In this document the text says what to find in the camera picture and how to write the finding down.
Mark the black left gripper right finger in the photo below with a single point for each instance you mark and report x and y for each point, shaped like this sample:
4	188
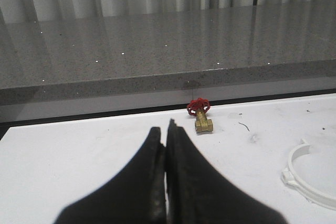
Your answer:
198	193

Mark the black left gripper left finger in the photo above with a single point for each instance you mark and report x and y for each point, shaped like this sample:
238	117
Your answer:
134	195

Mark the white half pipe clamp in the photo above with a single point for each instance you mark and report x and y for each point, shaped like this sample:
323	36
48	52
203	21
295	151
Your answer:
310	170

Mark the grey stone countertop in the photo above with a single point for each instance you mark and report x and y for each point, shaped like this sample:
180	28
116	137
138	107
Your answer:
94	57

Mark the brass valve red handle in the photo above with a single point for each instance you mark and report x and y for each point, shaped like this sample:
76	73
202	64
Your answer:
199	108

